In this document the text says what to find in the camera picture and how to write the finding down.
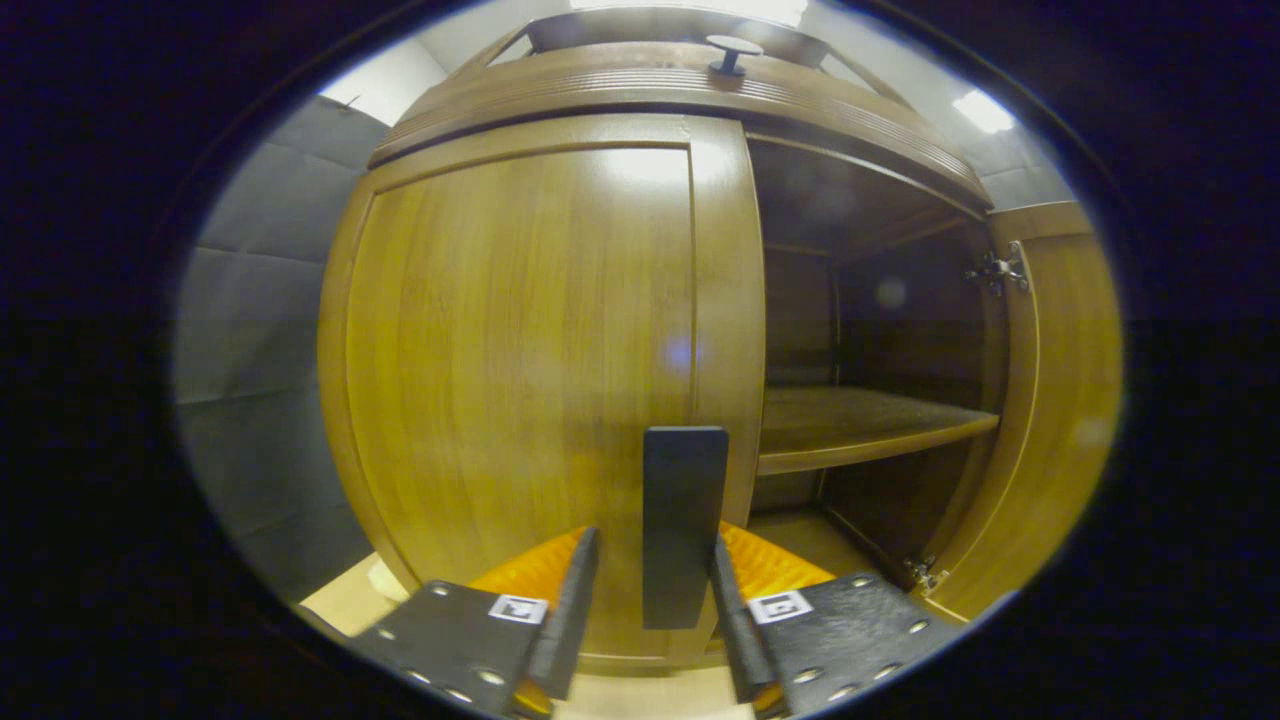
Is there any wooden inner shelf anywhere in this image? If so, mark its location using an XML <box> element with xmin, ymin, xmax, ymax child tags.
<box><xmin>757</xmin><ymin>385</ymin><xmax>1001</xmax><ymax>476</ymax></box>

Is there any large ceiling light panel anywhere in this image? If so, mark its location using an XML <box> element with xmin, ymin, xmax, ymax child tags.
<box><xmin>570</xmin><ymin>0</ymin><xmax>809</xmax><ymax>26</ymax></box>

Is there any small ceiling light panel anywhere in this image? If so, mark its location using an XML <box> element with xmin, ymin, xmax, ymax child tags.
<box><xmin>952</xmin><ymin>90</ymin><xmax>1016</xmax><ymax>134</ymax></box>

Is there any wooden shoe cabinet door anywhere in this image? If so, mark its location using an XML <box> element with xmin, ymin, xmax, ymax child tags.
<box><xmin>925</xmin><ymin>200</ymin><xmax>1123</xmax><ymax>623</ymax></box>
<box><xmin>318</xmin><ymin>113</ymin><xmax>768</xmax><ymax>671</ymax></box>

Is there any wooden double-door shoe cabinet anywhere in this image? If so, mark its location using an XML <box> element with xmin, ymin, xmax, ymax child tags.
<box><xmin>370</xmin><ymin>5</ymin><xmax>1011</xmax><ymax>601</ymax></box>

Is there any cream round object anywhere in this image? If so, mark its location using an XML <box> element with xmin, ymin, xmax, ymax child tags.
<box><xmin>368</xmin><ymin>555</ymin><xmax>413</xmax><ymax>603</ymax></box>

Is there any round black drawer knob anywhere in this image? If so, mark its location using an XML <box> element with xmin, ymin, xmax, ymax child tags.
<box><xmin>705</xmin><ymin>35</ymin><xmax>764</xmax><ymax>77</ymax></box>

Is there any wooden ribbed drawer front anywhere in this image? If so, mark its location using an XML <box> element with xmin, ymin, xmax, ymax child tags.
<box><xmin>370</xmin><ymin>40</ymin><xmax>994</xmax><ymax>209</ymax></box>

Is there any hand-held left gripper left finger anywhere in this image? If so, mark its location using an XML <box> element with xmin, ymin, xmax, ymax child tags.
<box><xmin>350</xmin><ymin>525</ymin><xmax>603</xmax><ymax>719</ymax></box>

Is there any black door handle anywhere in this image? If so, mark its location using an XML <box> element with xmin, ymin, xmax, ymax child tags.
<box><xmin>642</xmin><ymin>427</ymin><xmax>729</xmax><ymax>631</ymax></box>

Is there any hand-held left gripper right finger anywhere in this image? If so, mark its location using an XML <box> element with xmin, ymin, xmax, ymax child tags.
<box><xmin>706</xmin><ymin>520</ymin><xmax>969</xmax><ymax>719</ymax></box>

